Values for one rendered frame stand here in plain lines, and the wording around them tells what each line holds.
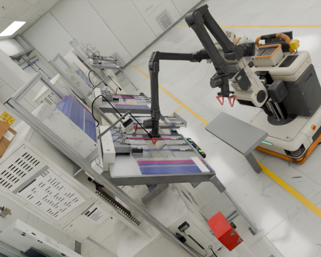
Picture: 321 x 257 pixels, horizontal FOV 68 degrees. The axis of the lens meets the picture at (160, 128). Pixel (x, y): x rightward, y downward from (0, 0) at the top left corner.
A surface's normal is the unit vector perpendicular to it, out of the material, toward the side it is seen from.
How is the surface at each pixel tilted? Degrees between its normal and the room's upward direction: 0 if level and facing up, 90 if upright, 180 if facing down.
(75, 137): 90
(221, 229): 0
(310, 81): 90
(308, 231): 0
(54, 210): 94
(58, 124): 90
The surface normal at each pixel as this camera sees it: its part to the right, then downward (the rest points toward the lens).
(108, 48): 0.28, 0.37
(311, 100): 0.46, 0.21
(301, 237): -0.58, -0.67
